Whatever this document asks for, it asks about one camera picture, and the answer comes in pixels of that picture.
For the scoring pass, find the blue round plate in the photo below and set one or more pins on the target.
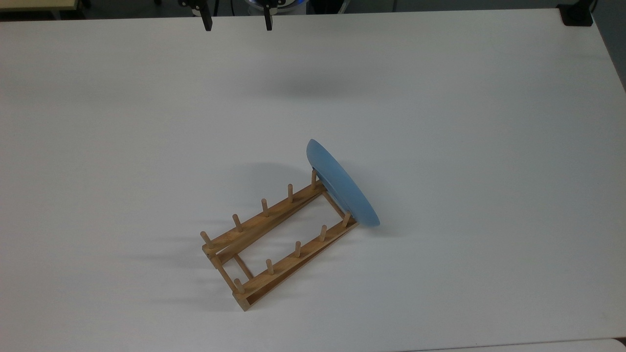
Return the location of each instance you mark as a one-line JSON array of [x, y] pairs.
[[341, 185]]

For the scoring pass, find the black Franka gripper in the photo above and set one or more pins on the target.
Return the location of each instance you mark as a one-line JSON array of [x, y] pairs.
[[190, 3]]

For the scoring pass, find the wooden plate rack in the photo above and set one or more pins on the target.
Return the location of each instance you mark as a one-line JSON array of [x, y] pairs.
[[279, 239]]

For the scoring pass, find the black table clamp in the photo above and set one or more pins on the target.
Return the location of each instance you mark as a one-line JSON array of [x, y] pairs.
[[577, 14]]

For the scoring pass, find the light wooden desk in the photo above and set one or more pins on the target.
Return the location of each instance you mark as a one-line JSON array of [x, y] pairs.
[[34, 4]]

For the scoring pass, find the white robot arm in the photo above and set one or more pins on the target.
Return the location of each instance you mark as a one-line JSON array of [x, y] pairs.
[[283, 10]]

